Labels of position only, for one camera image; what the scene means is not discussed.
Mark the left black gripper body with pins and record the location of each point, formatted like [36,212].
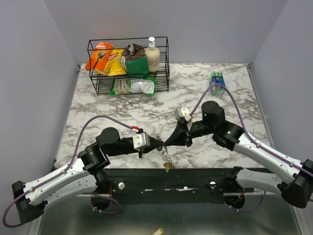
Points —
[144,151]

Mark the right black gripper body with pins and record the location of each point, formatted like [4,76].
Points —
[194,132]

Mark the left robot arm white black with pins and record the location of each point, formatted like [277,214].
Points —
[83,174]

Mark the yellow key tag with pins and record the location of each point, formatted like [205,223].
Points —
[167,166]

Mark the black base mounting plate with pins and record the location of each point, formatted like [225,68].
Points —
[176,186]

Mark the blue green sponge pack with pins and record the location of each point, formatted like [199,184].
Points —
[217,78]

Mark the green white snack bag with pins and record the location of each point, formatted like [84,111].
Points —
[145,85]

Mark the green brown bag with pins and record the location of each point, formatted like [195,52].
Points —
[134,60]

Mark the cream soap pump bottle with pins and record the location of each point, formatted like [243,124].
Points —
[153,55]

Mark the yellow tag on floor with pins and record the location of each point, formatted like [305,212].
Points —
[159,231]

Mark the yellow chips bag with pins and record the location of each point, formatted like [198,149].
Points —
[111,65]

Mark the orange razor package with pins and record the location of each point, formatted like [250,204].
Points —
[99,57]

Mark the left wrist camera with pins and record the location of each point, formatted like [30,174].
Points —
[138,133]

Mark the black wire rack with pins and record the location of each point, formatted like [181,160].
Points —
[102,83]

